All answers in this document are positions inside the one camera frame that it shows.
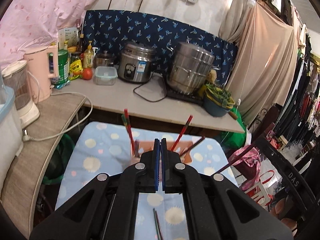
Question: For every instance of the small dark pot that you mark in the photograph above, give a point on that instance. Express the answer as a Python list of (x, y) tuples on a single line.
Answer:
[(104, 59)]

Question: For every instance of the yellow snack packet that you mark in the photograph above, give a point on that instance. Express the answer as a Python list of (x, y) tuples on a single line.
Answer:
[(75, 70)]

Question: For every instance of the dark red chopstick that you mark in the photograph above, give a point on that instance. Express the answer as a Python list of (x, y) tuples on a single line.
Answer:
[(235, 159), (160, 234), (136, 145)]

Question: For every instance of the red tomato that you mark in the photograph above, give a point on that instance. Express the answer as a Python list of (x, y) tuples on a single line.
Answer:
[(87, 74)]

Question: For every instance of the pink floral bag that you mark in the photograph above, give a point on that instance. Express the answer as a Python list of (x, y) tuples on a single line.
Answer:
[(248, 165)]

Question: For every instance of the green chopstick gold band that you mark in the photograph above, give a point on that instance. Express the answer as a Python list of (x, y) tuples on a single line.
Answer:
[(155, 222)]

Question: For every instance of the maroon chopstick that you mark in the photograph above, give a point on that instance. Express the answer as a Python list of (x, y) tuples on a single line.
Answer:
[(192, 146)]

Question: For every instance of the green plastic bag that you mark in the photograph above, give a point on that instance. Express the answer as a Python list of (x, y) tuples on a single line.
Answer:
[(232, 140)]

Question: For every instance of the steel steamer pot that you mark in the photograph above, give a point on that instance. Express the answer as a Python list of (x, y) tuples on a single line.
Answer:
[(190, 66)]

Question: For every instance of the steel rice cooker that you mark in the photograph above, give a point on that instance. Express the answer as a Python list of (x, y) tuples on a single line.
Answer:
[(136, 62)]

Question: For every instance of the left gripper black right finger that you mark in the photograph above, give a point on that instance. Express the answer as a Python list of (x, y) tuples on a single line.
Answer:
[(163, 161)]

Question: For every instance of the bright red chopstick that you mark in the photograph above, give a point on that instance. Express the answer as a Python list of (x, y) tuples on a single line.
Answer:
[(182, 132), (128, 127)]

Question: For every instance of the green canister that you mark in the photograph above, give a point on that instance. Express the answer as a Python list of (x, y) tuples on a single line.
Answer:
[(63, 66)]

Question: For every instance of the navy patterned cloth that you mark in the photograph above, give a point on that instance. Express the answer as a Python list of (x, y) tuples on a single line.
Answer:
[(110, 30)]

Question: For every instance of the white blender appliance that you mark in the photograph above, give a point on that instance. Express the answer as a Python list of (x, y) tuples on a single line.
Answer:
[(15, 75)]

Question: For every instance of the pink floral sheet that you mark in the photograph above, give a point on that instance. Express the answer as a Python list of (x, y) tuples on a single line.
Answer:
[(32, 23)]

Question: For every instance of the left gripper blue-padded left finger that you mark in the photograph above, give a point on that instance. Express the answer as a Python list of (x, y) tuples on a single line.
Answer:
[(156, 156)]

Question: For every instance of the blue bowl with vegetables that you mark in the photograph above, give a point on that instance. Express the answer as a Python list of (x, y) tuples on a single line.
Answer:
[(217, 101)]

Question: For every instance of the white carton box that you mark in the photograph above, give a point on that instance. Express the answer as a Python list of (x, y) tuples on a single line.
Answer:
[(68, 34)]

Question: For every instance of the blue patterned tablecloth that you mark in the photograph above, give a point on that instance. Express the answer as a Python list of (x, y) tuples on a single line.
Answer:
[(105, 148)]

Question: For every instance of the clear food container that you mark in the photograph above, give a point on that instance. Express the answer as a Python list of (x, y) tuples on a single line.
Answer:
[(105, 76)]

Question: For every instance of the white storage bin blue lid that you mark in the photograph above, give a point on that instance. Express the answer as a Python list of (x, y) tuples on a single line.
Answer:
[(11, 142)]

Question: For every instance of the beige hanging curtain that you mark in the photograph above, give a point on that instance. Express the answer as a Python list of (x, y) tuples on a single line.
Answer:
[(265, 63)]

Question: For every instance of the pink electric kettle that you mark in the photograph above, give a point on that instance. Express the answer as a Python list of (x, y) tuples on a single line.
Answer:
[(42, 64)]

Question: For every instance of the yellow oil bottle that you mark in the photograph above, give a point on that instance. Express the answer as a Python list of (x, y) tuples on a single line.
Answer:
[(88, 56)]

